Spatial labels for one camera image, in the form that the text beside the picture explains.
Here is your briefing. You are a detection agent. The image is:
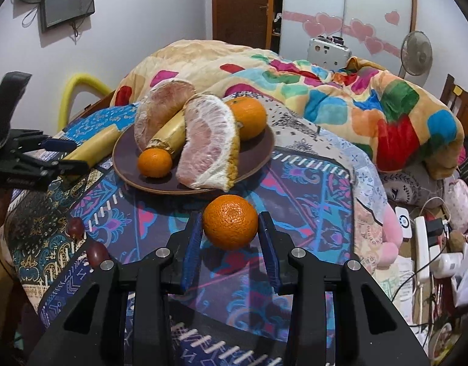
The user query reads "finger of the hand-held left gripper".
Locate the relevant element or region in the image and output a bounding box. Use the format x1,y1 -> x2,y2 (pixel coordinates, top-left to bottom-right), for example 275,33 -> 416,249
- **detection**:
16,158 -> 91,179
39,137 -> 79,153

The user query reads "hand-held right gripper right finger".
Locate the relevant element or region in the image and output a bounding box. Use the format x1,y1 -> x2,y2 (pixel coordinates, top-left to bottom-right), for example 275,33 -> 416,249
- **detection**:
258,211 -> 429,366

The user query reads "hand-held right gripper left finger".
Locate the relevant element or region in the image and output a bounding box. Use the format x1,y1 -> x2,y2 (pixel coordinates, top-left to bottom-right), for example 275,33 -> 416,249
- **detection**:
28,211 -> 204,366

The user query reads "peeled banana piece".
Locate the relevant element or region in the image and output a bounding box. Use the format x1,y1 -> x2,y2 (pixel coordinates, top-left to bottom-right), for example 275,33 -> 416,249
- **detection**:
146,112 -> 191,156
62,126 -> 122,163

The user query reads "small mandarin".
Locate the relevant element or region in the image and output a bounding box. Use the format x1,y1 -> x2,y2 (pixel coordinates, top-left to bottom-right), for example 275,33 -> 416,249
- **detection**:
202,194 -> 259,251
138,148 -> 173,178

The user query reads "purple plate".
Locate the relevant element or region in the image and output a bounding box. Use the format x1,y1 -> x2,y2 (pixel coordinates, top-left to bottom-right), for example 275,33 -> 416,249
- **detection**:
112,120 -> 276,195

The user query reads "pink pomelo segment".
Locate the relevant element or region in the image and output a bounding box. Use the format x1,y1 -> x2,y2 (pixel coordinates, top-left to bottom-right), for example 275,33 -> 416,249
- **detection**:
134,79 -> 196,152

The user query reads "pomelo segment with yellow peel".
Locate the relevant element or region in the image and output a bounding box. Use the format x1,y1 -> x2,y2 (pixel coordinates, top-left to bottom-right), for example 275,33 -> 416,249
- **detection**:
175,93 -> 241,192

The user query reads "large orange with sticker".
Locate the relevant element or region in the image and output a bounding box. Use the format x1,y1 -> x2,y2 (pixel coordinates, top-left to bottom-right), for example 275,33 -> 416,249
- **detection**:
224,98 -> 267,140

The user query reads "yellow foam tube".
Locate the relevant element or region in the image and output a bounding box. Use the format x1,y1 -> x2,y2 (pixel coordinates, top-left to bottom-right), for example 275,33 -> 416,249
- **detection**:
58,73 -> 116,130

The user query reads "blue patterned cloth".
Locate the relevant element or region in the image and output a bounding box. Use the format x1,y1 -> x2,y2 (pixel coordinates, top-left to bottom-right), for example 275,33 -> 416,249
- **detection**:
5,103 -> 389,366

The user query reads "pink plush toy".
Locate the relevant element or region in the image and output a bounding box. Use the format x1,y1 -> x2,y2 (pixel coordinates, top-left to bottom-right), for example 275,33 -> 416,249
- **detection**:
379,208 -> 404,267

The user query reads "small white device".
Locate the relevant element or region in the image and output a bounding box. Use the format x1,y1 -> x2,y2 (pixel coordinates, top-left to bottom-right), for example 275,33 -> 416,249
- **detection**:
395,206 -> 413,239

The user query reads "white power strip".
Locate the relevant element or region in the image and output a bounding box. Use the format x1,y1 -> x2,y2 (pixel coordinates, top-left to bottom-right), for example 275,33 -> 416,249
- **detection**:
414,215 -> 433,286

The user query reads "colourful patchwork blanket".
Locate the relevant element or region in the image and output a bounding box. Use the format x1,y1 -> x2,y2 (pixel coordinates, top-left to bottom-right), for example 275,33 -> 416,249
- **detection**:
110,39 -> 465,180

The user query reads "white charger block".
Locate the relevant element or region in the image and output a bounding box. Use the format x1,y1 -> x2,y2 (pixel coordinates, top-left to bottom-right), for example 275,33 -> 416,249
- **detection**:
434,242 -> 468,279

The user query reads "glass jar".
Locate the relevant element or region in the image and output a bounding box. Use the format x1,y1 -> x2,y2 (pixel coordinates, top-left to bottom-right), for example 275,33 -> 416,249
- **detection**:
428,322 -> 453,363

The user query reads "pink quilted bag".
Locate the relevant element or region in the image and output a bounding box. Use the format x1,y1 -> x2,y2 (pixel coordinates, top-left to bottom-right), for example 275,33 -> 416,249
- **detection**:
445,179 -> 468,233

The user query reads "small white cabinet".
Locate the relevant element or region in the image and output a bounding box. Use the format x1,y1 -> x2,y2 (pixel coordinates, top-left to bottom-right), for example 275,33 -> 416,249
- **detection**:
308,35 -> 352,65

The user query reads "brown wooden door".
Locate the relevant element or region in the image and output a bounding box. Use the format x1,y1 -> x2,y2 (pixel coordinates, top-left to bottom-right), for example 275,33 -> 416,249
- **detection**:
212,0 -> 274,50

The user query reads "wooden bed headboard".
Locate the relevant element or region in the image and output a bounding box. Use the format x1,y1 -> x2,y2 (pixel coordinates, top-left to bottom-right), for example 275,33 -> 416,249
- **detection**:
440,73 -> 468,138

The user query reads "standing electric fan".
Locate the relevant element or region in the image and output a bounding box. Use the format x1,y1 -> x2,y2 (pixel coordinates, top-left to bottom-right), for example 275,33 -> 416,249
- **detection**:
398,30 -> 433,79

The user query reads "small wall-mounted monitor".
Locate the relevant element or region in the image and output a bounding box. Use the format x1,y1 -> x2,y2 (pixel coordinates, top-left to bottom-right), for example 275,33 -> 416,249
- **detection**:
39,0 -> 96,34

